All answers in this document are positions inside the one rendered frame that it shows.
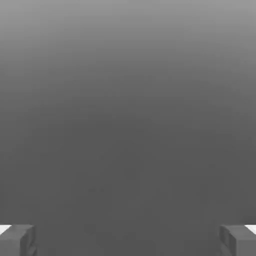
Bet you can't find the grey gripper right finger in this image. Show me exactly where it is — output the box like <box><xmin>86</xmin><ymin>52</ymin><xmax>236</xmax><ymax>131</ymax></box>
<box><xmin>218</xmin><ymin>224</ymin><xmax>256</xmax><ymax>256</ymax></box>

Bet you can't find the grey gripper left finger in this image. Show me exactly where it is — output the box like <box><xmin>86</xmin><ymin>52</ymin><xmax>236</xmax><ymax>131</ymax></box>
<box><xmin>0</xmin><ymin>224</ymin><xmax>38</xmax><ymax>256</ymax></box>

